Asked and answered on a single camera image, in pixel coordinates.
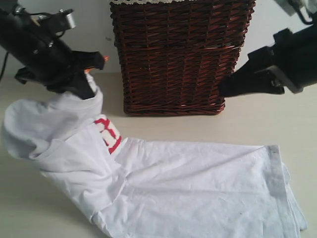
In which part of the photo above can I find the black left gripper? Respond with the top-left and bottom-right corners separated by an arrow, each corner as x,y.
14,24 -> 102,100

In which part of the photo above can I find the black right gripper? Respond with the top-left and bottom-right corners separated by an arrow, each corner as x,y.
218,25 -> 317,98

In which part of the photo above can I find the white t-shirt with red lettering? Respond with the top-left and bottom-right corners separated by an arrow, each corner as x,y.
1,74 -> 307,238

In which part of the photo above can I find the brown wicker basket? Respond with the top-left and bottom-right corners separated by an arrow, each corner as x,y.
109,0 -> 256,116

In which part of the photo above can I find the white lace basket liner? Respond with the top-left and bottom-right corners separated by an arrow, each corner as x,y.
108,0 -> 185,5

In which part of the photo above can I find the orange neck label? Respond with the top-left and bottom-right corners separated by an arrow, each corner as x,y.
84,56 -> 109,73

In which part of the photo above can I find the black left camera mount bracket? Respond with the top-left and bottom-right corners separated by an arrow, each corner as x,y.
27,12 -> 66,40

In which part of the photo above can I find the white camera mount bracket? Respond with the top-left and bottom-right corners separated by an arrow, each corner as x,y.
274,0 -> 307,16

